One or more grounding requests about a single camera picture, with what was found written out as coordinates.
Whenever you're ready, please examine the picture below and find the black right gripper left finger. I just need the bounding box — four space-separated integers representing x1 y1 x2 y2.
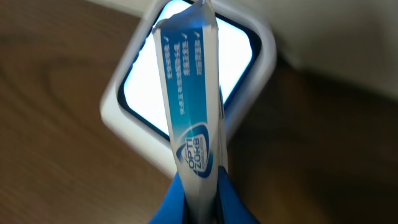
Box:
148 172 188 224

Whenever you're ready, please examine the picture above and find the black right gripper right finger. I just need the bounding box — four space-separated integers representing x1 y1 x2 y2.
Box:
216 166 259 224

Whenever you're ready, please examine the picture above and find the white blue medicine box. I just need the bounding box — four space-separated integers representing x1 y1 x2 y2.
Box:
152 1 222 223

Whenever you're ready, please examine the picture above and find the white barcode scanner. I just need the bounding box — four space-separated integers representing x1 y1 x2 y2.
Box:
100 1 276 178

